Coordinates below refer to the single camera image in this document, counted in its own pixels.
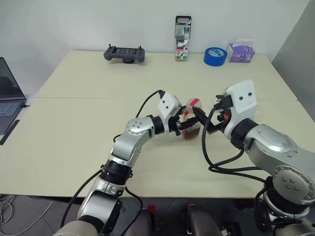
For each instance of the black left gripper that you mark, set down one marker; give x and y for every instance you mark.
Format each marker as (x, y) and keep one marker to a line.
(176, 126)

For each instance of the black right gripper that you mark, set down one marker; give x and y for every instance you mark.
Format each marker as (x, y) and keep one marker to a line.
(220, 118)

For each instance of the clear bottle with red tape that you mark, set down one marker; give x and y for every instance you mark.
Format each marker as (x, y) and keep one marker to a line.
(193, 134)

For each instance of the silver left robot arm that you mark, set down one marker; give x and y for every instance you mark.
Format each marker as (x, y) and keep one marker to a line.
(133, 140)

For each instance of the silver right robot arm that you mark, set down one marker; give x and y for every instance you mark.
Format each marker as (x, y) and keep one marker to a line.
(268, 142)

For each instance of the blue tape roll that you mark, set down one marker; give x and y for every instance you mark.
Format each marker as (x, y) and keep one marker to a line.
(214, 59)

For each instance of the marker pen pack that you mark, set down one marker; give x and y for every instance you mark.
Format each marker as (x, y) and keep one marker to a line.
(182, 41)

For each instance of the purple tissue box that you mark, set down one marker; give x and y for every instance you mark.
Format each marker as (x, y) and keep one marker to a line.
(241, 52)

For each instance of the grey handheld remote controller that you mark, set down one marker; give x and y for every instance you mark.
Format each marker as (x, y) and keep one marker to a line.
(124, 54)

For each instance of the dark rounded shape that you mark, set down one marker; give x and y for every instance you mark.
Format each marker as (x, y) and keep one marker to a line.
(198, 220)

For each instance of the small red block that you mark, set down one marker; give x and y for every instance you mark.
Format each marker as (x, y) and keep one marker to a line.
(151, 209)

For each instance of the dark grey laptop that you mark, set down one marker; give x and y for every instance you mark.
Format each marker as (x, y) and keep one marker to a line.
(8, 98)

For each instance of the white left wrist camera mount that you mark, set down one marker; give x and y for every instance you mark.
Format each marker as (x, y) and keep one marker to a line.
(168, 104)

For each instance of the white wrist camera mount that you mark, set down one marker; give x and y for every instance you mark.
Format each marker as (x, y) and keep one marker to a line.
(242, 96)
(168, 104)

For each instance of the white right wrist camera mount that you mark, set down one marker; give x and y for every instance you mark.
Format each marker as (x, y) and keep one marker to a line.
(242, 96)

